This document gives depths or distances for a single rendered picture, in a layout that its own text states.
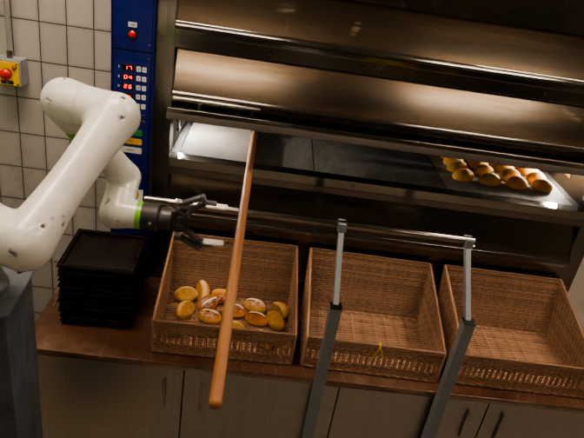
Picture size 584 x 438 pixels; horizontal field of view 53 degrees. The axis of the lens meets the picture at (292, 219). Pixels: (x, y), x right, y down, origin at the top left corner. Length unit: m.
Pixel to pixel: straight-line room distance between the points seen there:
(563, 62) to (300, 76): 1.00
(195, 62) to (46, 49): 0.56
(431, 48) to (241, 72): 0.73
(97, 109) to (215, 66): 0.86
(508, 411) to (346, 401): 0.65
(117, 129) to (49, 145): 1.07
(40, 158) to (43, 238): 1.24
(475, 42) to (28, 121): 1.77
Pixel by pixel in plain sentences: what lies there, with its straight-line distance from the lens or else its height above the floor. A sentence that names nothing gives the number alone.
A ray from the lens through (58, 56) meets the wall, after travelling 2.47.
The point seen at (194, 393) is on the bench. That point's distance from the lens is 2.43.
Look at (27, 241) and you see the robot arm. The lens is 1.42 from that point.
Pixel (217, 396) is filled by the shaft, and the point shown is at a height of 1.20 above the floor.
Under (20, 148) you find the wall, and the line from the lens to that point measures 2.66.
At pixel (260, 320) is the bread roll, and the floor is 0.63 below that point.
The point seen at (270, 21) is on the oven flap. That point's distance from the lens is 2.28.
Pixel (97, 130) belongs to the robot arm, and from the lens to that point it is 1.55.
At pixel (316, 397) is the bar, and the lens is 2.34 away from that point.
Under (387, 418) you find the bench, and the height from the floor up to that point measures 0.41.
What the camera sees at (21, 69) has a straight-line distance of 2.47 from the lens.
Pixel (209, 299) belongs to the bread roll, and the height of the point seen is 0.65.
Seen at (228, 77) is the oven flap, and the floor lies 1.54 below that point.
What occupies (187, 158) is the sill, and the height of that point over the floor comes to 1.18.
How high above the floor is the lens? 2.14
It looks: 27 degrees down
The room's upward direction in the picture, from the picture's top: 9 degrees clockwise
